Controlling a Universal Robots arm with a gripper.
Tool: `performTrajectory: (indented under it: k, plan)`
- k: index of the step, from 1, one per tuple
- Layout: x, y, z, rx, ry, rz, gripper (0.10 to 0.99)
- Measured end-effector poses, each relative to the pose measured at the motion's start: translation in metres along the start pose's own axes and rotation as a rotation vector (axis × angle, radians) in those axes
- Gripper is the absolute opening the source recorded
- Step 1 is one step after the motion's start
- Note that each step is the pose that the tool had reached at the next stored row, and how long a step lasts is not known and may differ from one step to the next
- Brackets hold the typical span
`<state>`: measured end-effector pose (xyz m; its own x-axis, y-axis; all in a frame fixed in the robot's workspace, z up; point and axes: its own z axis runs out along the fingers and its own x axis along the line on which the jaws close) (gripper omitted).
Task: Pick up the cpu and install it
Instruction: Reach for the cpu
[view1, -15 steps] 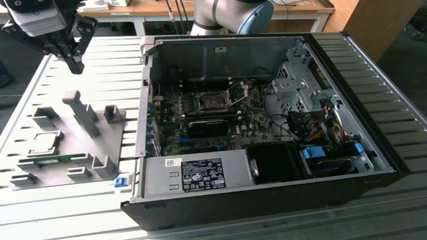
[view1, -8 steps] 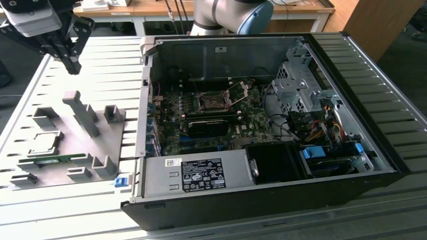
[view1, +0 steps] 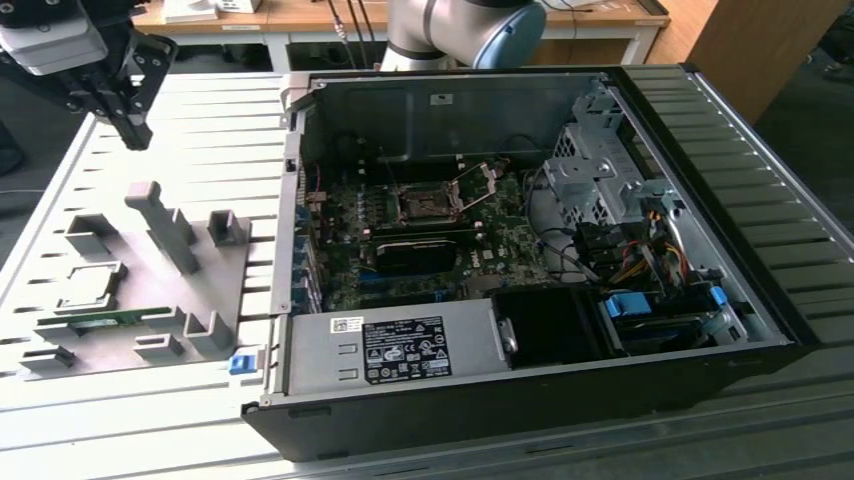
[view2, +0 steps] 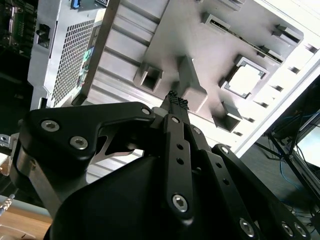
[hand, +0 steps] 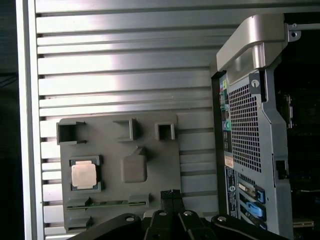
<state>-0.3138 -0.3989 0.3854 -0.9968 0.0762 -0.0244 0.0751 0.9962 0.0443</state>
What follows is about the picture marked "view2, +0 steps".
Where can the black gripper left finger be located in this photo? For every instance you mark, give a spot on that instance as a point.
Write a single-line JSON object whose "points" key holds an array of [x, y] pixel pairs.
{"points": [[62, 125]]}

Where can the silver CPU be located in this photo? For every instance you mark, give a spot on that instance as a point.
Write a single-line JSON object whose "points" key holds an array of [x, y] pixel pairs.
{"points": [[243, 78]]}

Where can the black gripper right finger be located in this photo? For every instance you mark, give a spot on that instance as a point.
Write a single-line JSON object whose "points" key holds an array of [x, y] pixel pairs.
{"points": [[225, 180]]}

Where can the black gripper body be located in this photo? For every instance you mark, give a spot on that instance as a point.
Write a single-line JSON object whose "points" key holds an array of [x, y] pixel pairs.
{"points": [[112, 212]]}

